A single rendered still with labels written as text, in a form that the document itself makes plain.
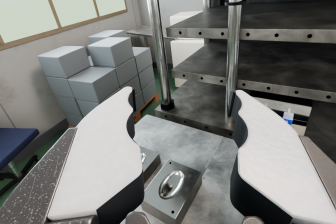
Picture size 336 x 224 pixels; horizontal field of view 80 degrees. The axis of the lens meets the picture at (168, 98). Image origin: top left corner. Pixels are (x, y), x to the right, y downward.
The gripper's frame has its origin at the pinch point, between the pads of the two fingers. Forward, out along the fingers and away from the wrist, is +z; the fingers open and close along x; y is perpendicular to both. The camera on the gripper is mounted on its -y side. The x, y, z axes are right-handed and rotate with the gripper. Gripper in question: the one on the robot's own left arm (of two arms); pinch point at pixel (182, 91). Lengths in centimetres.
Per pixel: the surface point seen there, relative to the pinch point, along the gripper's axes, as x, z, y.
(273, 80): 48, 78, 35
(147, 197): -8, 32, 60
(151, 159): -8, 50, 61
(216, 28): 20, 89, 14
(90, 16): -112, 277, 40
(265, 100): 46, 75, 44
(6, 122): -166, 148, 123
